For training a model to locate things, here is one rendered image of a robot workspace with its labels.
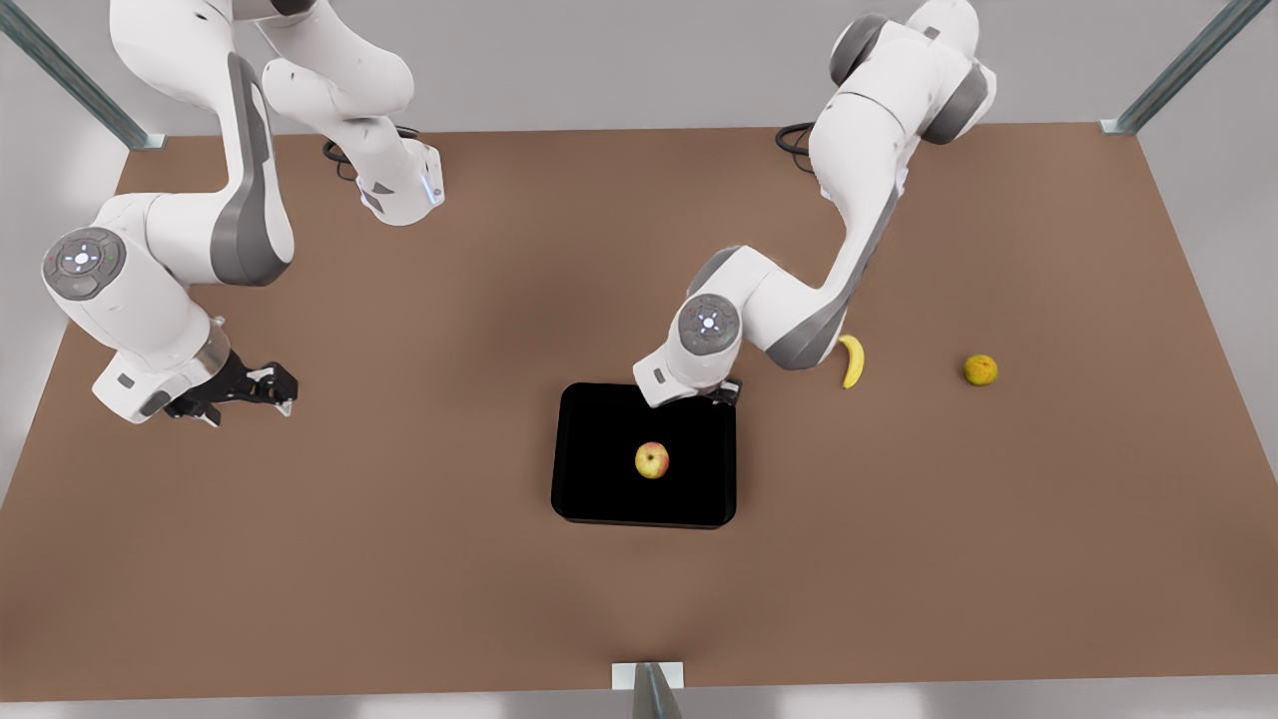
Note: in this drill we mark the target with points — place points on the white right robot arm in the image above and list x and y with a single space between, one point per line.
180 240

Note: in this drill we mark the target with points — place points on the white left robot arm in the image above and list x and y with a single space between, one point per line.
859 180

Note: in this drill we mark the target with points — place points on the red yellow apple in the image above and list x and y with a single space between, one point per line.
652 460

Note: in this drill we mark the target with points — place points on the black square tray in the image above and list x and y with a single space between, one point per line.
644 454

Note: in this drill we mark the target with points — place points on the yellow banana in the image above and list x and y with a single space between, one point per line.
853 361

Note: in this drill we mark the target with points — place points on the yellow orange fruit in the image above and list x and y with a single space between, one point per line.
980 369

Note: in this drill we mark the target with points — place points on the silver frame post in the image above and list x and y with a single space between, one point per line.
1183 70
75 75
654 691

